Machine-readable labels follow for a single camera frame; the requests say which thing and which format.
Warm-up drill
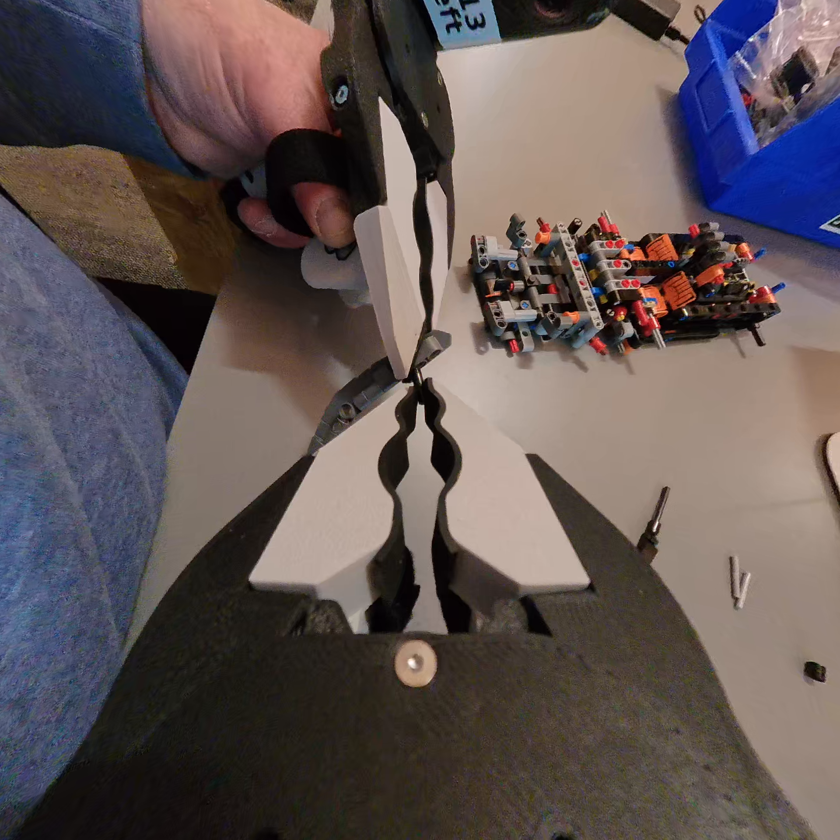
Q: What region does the wooden furniture panel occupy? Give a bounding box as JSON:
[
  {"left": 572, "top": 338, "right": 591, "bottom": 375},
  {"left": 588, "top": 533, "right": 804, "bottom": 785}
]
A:
[{"left": 128, "top": 154, "right": 221, "bottom": 298}]

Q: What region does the black cable plug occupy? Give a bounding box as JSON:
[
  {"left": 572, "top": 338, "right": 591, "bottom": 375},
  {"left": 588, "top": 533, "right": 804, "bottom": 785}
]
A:
[{"left": 617, "top": 0, "right": 706, "bottom": 46}]

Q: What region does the clear bag of lego parts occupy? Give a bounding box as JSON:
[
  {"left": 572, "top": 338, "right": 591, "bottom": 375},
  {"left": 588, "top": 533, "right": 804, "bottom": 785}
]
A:
[{"left": 728, "top": 0, "right": 840, "bottom": 148}]

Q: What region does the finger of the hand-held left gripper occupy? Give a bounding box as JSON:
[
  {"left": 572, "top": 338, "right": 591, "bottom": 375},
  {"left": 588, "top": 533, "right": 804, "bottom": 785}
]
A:
[
  {"left": 353, "top": 104, "right": 433, "bottom": 380},
  {"left": 420, "top": 178, "right": 454, "bottom": 370}
]

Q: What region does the person's blue clothing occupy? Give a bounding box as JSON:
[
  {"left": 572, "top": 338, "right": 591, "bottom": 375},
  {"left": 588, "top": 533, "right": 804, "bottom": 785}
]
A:
[{"left": 0, "top": 190, "right": 191, "bottom": 834}]

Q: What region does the blue plastic storage bin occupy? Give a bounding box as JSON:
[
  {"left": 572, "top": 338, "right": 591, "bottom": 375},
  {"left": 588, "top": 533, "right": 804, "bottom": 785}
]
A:
[{"left": 676, "top": 0, "right": 840, "bottom": 249}]

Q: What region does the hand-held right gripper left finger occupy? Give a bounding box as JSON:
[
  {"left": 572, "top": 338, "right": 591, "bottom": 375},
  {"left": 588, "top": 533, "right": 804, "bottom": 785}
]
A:
[{"left": 248, "top": 385, "right": 420, "bottom": 634}]

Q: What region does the multicoloured lego vehicle chassis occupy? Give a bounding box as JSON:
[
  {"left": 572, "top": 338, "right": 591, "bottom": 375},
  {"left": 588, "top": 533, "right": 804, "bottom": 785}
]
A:
[{"left": 469, "top": 210, "right": 786, "bottom": 358}]

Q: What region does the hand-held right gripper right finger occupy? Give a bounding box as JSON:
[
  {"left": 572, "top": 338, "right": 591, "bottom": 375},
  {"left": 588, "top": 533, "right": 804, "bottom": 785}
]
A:
[{"left": 420, "top": 382, "right": 592, "bottom": 634}]

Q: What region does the dark tapered lego piece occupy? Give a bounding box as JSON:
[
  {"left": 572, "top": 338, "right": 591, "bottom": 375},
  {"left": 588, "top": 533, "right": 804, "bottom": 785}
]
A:
[{"left": 637, "top": 486, "right": 672, "bottom": 559}]

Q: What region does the person's left hand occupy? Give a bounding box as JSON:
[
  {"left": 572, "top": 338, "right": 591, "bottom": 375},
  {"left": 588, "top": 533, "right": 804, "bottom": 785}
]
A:
[{"left": 141, "top": 0, "right": 358, "bottom": 250}]

